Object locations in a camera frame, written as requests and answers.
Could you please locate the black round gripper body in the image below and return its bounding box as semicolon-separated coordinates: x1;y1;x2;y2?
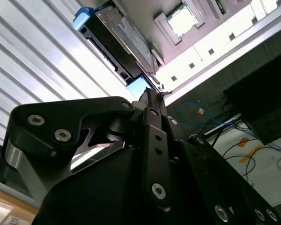
32;144;222;225

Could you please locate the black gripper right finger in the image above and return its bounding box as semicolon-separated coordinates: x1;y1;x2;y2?
152;90;281;225

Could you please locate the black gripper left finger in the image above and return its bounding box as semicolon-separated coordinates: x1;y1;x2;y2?
4;87;173;210

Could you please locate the hard disk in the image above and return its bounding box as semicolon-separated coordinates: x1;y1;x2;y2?
72;0;166;100

